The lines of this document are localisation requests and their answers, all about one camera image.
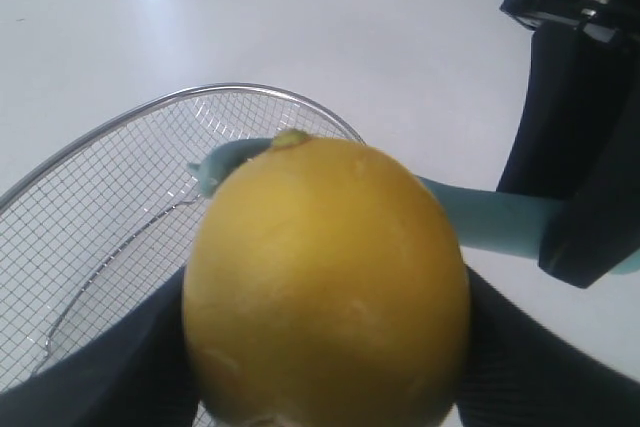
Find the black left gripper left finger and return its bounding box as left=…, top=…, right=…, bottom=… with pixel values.
left=1, top=272, right=199, bottom=426

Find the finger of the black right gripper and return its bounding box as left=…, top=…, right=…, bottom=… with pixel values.
left=538, top=52, right=639, bottom=288

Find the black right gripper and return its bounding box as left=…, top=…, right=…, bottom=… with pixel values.
left=497, top=0, right=639, bottom=197

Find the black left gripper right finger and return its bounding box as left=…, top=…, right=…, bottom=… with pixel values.
left=457, top=271, right=639, bottom=427

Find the teal handled vegetable peeler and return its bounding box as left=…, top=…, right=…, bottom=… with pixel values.
left=187, top=136, right=640, bottom=278

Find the yellow lemon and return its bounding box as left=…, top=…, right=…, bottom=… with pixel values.
left=183, top=130, right=471, bottom=426

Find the oval metal wire mesh basket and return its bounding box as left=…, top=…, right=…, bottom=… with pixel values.
left=1, top=84, right=358, bottom=396

